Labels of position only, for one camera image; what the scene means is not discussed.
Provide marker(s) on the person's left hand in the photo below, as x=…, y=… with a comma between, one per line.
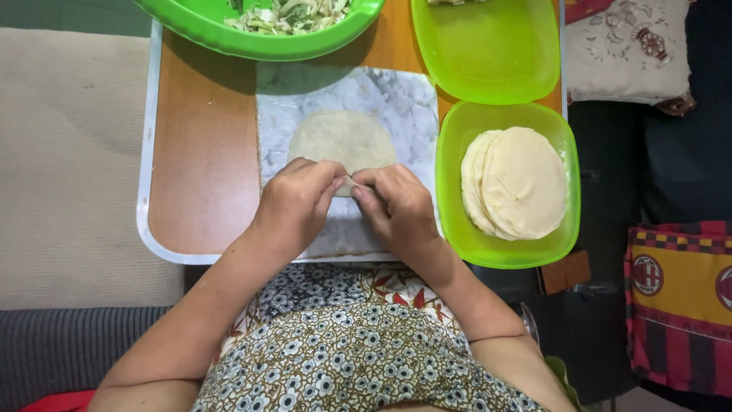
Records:
x=289, y=206

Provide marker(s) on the empty green plastic container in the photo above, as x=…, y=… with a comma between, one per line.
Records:
x=486, y=51

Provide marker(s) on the green container holding wrappers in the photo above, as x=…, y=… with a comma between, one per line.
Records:
x=457, y=229

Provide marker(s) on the person's floral patterned dress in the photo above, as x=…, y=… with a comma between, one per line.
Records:
x=343, y=355

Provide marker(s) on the beige sofa cushion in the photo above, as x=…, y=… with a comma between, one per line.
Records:
x=68, y=171

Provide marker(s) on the grey ribbed cushion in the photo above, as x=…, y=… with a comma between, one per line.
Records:
x=63, y=355

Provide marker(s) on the wooden tray table white rim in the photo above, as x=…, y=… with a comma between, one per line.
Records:
x=200, y=171

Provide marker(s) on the person's right hand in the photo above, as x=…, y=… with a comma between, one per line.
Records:
x=400, y=217

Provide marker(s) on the stack of dough wrappers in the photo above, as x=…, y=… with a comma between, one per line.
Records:
x=520, y=183

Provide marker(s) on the white marble board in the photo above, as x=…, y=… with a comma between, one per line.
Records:
x=400, y=103

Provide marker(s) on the green cloth piece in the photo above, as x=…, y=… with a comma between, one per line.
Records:
x=563, y=383

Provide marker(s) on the round dough wrapper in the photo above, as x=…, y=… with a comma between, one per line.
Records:
x=343, y=137

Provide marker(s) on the chopped vegetable filling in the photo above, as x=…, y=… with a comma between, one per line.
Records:
x=286, y=17

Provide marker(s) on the round green plastic bowl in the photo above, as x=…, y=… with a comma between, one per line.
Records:
x=251, y=43

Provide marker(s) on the embroidered white cushion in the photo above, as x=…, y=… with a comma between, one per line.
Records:
x=623, y=63

